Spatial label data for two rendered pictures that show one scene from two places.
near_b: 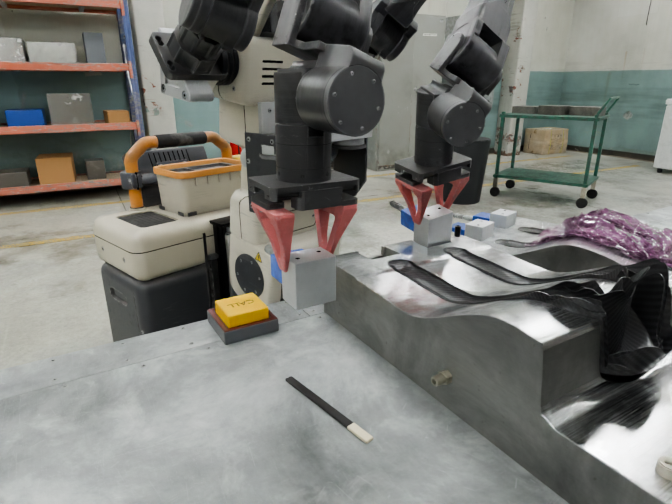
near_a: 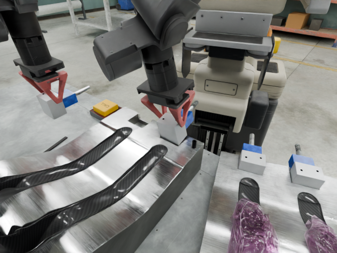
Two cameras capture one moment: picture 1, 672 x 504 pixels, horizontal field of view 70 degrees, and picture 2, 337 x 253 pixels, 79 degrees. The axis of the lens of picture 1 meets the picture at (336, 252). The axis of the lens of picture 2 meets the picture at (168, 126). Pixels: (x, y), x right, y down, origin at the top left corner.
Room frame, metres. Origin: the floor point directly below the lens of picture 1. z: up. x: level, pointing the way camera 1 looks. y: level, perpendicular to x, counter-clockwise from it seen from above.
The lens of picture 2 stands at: (0.60, -0.49, 1.21)
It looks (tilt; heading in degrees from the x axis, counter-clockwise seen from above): 38 degrees down; 68
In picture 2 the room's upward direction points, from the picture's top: straight up
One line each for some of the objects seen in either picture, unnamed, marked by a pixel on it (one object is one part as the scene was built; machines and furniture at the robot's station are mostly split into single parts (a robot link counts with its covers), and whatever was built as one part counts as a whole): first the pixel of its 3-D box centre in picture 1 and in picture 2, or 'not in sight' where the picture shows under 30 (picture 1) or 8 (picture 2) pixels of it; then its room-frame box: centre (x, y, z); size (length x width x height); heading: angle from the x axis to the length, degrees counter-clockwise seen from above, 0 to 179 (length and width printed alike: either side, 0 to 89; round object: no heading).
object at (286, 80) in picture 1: (306, 98); (18, 21); (0.49, 0.03, 1.12); 0.07 x 0.06 x 0.07; 31
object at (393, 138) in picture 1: (403, 94); not in sight; (6.82, -0.91, 0.98); 1.00 x 0.47 x 1.95; 118
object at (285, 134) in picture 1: (303, 160); (34, 52); (0.50, 0.03, 1.06); 0.10 x 0.07 x 0.07; 121
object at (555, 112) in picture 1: (551, 148); not in sight; (4.89, -2.17, 0.50); 0.98 x 0.55 x 1.01; 53
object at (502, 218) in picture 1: (480, 220); (300, 162); (1.00, -0.31, 0.86); 0.13 x 0.05 x 0.05; 48
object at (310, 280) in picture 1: (290, 264); (68, 96); (0.53, 0.05, 0.93); 0.13 x 0.05 x 0.05; 31
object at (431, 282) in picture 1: (517, 273); (80, 177); (0.54, -0.22, 0.92); 0.35 x 0.16 x 0.09; 31
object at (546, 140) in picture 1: (545, 140); not in sight; (8.29, -3.56, 0.20); 0.63 x 0.44 x 0.40; 118
